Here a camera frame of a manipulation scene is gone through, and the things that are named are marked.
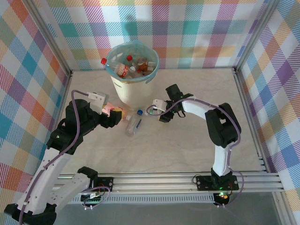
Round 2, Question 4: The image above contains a pink drink bottle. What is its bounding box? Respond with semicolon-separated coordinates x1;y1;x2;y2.
102;105;132;122

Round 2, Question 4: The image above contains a clear bottle orange-red label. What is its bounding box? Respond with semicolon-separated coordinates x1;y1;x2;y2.
100;58;130;78

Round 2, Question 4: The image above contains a white waste bin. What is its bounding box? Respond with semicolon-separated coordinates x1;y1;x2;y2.
110;75;155;111

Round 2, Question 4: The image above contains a white bin with blue liner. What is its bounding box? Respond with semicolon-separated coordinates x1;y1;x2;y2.
105;41;160;84

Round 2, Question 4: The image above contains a clear bottle blue label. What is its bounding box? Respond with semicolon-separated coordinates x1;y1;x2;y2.
126;114;143;137

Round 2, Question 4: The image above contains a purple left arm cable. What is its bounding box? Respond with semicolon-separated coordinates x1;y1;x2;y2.
20;90;111;223

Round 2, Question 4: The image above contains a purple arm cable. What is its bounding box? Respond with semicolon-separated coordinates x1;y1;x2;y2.
20;90;111;223
145;98;245;208

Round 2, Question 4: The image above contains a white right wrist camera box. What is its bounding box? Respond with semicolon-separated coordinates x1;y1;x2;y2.
152;99;168;112

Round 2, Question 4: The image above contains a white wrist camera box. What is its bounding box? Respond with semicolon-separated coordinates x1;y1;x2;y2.
86;91;110;115
152;99;168;112

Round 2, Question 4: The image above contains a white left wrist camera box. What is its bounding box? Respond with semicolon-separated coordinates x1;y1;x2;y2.
86;91;110;115

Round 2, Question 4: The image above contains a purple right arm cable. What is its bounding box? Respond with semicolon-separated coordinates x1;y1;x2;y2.
145;98;245;208

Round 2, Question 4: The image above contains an aluminium side rail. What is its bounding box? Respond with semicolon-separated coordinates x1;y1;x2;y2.
38;70;73;176
233;69;270;173

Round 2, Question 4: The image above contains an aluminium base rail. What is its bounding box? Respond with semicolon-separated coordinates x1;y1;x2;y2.
25;172;285;195

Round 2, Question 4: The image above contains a grey slotted cable duct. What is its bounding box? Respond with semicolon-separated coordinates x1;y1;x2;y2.
37;195;216;205

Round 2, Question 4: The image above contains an aluminium corner post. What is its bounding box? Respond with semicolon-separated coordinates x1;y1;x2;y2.
25;0;73;77
233;0;281;74

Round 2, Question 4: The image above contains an aluminium frame leg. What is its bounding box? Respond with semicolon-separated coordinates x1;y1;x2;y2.
273;191;291;225

